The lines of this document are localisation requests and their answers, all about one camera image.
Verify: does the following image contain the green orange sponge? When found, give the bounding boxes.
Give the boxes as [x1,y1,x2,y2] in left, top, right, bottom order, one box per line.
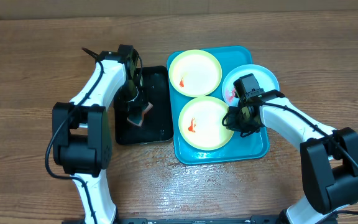
[127,102,153,127]

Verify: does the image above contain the light blue plate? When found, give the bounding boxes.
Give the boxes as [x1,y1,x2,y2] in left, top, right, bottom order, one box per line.
[222,64,280,106]

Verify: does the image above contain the yellow plate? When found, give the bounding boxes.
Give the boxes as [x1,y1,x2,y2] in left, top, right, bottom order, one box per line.
[168,50,223,98]
[178,96,234,151]

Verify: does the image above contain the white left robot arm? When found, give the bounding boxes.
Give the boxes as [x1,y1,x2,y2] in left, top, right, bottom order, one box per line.
[45,45,153,223]

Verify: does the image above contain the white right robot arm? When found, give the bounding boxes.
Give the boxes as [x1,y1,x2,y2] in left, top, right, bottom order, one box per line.
[222,90,358,223]

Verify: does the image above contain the black plastic tray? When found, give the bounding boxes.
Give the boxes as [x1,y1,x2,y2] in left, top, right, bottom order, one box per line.
[114,66,173,145]

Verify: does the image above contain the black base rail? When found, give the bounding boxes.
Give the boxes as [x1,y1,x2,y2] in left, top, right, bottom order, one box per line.
[113,215,288,224]

